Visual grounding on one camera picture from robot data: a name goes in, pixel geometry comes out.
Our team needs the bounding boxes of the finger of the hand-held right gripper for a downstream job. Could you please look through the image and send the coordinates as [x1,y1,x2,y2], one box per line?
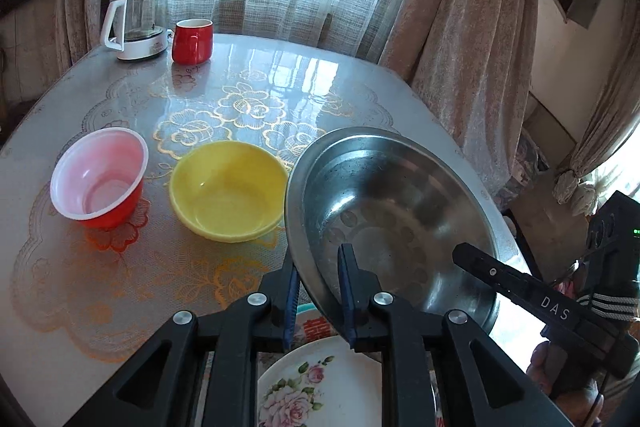
[452,243,531,305]

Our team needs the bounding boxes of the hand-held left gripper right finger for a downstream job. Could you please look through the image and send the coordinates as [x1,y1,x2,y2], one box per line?
[337,243,573,427]

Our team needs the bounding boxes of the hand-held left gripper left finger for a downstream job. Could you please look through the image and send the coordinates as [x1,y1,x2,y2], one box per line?
[65,252,301,427]

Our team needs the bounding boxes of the white dragon print plate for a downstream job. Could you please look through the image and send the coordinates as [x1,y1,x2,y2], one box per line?
[295,304,346,345]

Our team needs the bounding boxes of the white purple floral plate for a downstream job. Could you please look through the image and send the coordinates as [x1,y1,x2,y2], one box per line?
[257,336,386,427]

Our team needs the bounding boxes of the stainless steel bowl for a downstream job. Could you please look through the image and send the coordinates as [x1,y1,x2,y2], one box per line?
[284,127,502,343]

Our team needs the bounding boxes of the yellow plastic bowl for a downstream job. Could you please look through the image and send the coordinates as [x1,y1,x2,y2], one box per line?
[169,142,290,243]

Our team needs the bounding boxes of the red plastic bowl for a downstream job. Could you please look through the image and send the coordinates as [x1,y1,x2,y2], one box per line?
[50,128,150,230]

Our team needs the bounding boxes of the person's right hand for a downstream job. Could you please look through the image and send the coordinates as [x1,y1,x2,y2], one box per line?
[530,341,603,427]

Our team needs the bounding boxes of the patterned fabric sofa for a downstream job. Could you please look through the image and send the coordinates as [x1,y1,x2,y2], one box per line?
[497,97,576,212]

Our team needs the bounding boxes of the beige tied curtain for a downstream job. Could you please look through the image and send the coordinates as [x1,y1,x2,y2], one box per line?
[552,72,640,218]

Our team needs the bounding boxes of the red mug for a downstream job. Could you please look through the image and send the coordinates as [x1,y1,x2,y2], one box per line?
[171,19,214,65]

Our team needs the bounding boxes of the white glass electric kettle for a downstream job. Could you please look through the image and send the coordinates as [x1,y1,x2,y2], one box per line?
[102,0,171,62]

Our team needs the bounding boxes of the striped hand strap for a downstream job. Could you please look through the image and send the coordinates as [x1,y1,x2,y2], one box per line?
[574,291,640,324]

